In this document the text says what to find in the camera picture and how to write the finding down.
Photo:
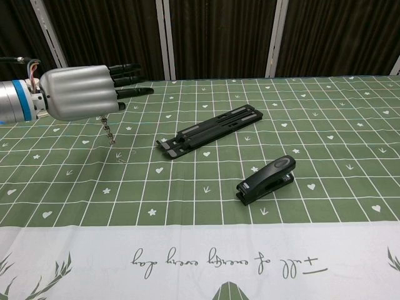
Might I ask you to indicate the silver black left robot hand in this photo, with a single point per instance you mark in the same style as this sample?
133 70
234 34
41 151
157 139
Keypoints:
78 92

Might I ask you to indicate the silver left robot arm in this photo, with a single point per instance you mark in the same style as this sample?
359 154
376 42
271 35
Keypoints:
14 101

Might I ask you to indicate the dark white-framed screen panel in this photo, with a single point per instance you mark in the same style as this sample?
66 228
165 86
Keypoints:
109 31
340 37
225 37
18 31

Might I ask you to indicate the black folding laptop stand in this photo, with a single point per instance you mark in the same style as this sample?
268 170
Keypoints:
212 131

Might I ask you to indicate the green grid patterned tablecloth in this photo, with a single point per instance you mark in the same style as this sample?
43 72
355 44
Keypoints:
200 237

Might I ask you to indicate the black stapler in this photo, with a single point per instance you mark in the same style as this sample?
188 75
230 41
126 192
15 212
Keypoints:
265 181

